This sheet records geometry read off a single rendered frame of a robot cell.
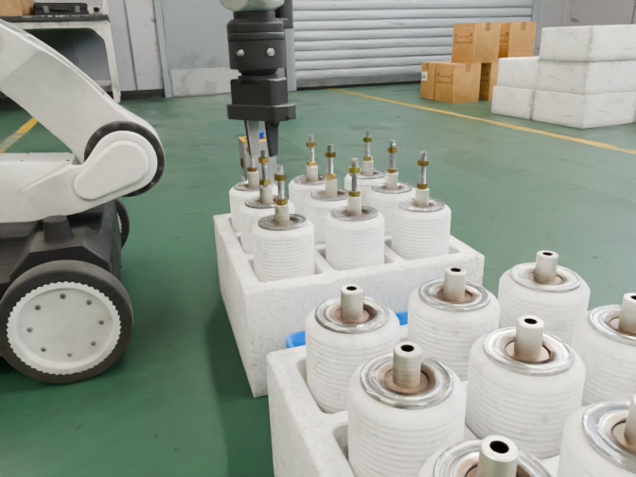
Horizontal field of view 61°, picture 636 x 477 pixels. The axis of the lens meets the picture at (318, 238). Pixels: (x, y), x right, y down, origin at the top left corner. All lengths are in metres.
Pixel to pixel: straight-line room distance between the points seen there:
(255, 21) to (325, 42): 5.33
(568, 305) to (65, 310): 0.72
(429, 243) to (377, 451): 0.49
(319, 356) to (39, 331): 0.54
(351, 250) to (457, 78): 3.81
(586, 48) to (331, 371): 3.01
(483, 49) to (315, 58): 2.12
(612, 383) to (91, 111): 0.90
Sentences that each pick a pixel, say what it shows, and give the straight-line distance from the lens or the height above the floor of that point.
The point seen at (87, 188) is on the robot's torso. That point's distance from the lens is 1.05.
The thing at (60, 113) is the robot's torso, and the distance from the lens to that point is 1.08.
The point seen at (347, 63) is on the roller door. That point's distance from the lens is 6.27.
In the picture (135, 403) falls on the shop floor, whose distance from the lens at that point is 0.90.
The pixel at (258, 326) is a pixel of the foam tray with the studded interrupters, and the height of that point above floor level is 0.12.
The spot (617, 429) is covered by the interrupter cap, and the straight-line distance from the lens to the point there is 0.45.
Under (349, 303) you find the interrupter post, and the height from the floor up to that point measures 0.27.
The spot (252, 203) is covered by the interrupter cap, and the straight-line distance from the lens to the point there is 0.93.
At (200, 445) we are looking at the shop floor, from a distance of 0.80.
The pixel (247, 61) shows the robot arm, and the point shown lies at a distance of 0.86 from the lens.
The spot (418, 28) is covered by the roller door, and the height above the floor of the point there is 0.59.
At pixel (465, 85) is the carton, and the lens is 4.62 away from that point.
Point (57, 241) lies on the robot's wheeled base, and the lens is 0.98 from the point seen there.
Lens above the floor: 0.51
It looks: 20 degrees down
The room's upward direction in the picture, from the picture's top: 2 degrees counter-clockwise
